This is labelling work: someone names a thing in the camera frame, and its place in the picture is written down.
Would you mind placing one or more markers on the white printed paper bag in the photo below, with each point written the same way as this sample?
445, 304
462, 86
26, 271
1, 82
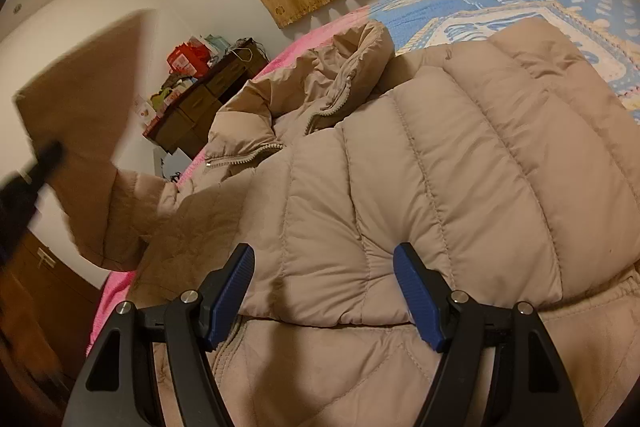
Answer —
175, 164

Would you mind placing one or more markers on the green packaged goods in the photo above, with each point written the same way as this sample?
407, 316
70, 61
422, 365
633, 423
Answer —
172, 92

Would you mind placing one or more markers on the pale teal bag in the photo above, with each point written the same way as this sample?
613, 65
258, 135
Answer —
216, 46

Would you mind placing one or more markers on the beige puffer jacket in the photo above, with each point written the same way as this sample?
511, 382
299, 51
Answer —
425, 157

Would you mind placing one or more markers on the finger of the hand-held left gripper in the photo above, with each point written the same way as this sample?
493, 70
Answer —
47, 159

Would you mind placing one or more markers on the white greeting card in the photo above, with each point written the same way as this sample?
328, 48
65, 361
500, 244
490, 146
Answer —
144, 112

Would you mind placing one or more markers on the bed with pink blanket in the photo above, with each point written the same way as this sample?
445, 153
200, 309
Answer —
310, 38

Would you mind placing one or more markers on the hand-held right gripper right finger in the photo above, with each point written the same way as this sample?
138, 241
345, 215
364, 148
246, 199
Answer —
420, 302

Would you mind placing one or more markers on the brown wooden desk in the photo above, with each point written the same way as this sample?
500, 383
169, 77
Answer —
200, 102

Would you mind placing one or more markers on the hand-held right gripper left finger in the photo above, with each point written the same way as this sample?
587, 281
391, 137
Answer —
230, 297

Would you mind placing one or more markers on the brown wooden door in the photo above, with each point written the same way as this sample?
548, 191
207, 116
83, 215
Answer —
50, 307

